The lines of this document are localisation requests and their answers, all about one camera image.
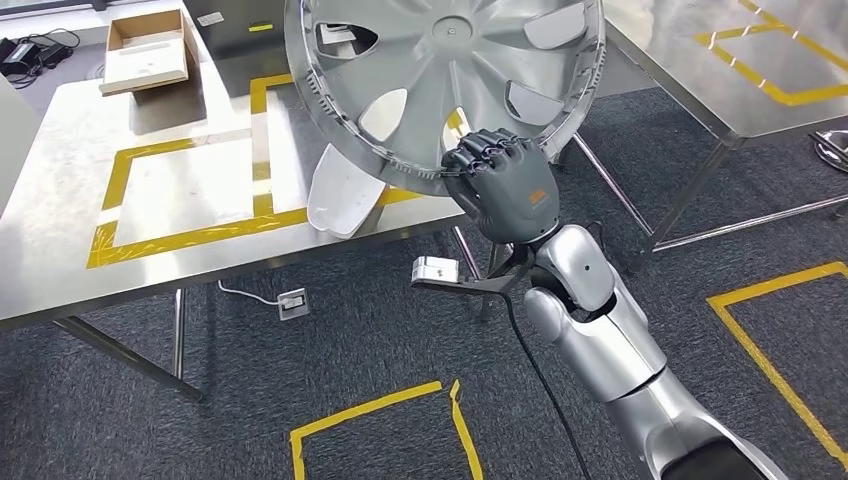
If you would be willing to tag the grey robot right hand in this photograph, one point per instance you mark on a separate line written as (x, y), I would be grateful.
(510, 192)

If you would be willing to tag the grey plastic wheel cover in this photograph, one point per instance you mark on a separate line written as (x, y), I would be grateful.
(424, 73)

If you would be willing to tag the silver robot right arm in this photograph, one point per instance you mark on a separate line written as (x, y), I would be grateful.
(609, 344)

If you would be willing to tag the stainless steel workbench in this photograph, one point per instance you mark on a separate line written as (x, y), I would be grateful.
(66, 199)
(662, 60)

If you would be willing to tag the white desk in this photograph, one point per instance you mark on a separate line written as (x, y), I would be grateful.
(623, 76)
(16, 132)

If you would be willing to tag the white curved plastic panel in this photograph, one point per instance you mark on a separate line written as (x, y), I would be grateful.
(341, 199)

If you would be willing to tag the silver floor socket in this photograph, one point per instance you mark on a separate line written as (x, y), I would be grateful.
(293, 305)

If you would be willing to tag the chrome round stand base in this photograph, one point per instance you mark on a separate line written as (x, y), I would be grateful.
(831, 152)

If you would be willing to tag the open cardboard box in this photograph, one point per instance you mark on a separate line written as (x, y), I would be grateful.
(146, 66)

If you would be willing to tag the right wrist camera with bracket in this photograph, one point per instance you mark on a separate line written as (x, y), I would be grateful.
(437, 272)

